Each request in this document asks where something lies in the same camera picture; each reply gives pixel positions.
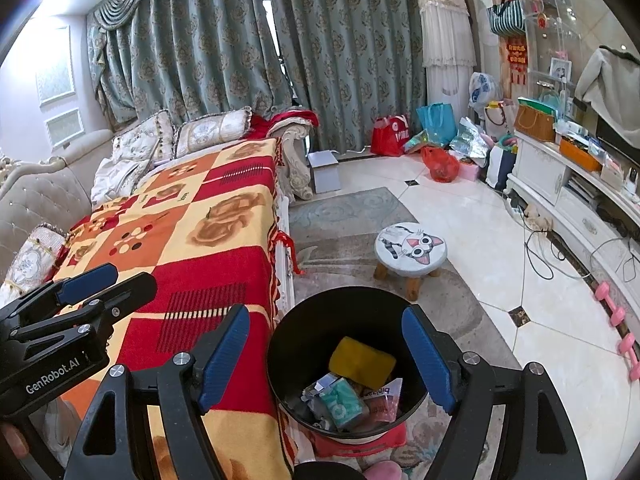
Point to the white blue plastic bag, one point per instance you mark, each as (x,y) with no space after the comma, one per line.
(482,90)

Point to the black bin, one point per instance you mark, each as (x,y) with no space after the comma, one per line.
(300,330)

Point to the red shopping bag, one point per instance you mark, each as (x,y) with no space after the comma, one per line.
(390,137)

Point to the red plastic bag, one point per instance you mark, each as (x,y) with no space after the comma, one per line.
(441,165)

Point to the white-blue tablet box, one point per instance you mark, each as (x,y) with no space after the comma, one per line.
(317,387)

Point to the pale cardboard box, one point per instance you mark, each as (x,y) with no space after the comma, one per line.
(324,172)

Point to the cat print stool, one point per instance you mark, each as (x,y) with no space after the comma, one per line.
(410,247)

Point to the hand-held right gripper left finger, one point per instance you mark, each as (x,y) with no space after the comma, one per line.
(222,355)

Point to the grey-green patterned curtain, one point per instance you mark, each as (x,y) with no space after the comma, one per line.
(350,60)
(190,50)

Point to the white paper bag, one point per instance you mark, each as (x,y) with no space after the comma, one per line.
(500,167)

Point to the green yellow sponge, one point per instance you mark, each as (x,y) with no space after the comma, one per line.
(362,360)

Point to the teal shopping bag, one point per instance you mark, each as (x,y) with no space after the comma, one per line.
(437,122)

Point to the white crumpled cushion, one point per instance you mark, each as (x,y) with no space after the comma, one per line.
(120,180)

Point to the black television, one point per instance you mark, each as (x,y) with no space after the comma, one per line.
(620,135)

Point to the brown woven handbag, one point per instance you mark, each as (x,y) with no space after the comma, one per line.
(535,122)

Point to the white photo frame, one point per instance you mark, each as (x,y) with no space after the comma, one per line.
(560,68)

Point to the teal white carton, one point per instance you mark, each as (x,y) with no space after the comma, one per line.
(345,402)

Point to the red hanging decoration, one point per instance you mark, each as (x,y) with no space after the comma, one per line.
(516,57)

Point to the grey patterned rug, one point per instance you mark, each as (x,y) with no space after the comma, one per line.
(345,220)

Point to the striped tote bag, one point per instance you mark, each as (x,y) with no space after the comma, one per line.
(506,17)

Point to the red cloth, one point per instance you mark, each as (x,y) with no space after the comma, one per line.
(285,122)

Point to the grey jacket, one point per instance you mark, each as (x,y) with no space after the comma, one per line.
(610,75)

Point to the silver foil bag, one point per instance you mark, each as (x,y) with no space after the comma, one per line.
(470,142)

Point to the glass display shelf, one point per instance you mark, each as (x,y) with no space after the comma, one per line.
(550,10)

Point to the lace covered air conditioner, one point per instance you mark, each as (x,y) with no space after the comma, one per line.
(447,35)

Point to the red orange printed blanket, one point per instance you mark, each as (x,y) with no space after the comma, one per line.
(225,270)

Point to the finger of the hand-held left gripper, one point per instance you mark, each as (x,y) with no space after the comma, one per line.
(90,280)
(130,290)

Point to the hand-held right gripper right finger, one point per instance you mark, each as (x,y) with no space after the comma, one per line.
(430,355)

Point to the person's left hand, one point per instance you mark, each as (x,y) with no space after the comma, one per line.
(12,441)

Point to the pink packet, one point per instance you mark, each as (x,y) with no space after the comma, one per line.
(385,405)

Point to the pink dumbbell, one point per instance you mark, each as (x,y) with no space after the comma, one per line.
(611,305)
(630,355)

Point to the orange box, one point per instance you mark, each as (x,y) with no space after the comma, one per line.
(580,155)

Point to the white television cabinet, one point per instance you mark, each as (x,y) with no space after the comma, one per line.
(545,170)

